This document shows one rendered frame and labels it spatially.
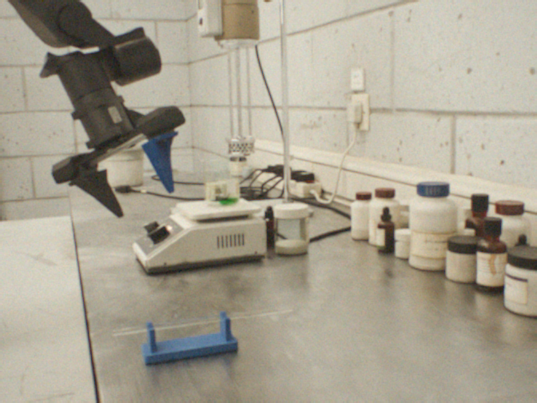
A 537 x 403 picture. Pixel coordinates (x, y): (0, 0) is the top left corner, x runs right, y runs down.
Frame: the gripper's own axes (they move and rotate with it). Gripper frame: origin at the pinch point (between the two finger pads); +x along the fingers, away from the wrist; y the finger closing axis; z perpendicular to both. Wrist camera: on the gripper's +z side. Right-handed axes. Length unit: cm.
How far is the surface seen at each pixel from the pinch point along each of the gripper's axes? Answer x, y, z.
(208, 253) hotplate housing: 14.3, 3.3, 16.3
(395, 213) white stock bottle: 23.0, -23.1, 35.6
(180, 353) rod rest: 19.1, -6.0, -17.3
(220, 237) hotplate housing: 13.0, 0.8, 17.7
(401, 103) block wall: 7, -29, 64
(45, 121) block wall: -59, 149, 202
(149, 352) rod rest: 17.5, -3.5, -18.5
